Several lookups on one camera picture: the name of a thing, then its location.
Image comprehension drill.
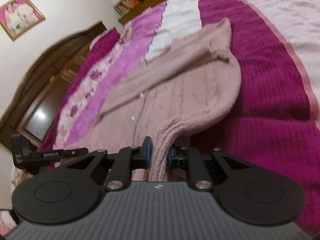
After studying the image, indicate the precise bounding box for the pink knitted cardigan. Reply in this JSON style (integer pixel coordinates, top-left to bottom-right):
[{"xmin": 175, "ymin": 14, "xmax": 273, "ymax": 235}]
[{"xmin": 71, "ymin": 18, "xmax": 241, "ymax": 181}]

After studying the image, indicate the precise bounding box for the dark wooden headboard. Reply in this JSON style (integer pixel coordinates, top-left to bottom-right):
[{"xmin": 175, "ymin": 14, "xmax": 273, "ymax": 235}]
[{"xmin": 1, "ymin": 22, "xmax": 106, "ymax": 150}]

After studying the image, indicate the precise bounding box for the purple floral bedspread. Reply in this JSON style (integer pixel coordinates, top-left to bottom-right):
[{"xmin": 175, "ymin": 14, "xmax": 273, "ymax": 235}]
[{"xmin": 40, "ymin": 0, "xmax": 319, "ymax": 233}]

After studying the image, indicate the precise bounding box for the framed wedding photo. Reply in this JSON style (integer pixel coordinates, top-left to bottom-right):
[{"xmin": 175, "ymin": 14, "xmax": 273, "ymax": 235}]
[{"xmin": 1, "ymin": 0, "xmax": 46, "ymax": 41}]

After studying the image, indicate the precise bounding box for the books row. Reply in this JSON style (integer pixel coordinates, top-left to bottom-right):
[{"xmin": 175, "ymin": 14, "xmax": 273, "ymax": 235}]
[{"xmin": 113, "ymin": 0, "xmax": 134, "ymax": 17}]

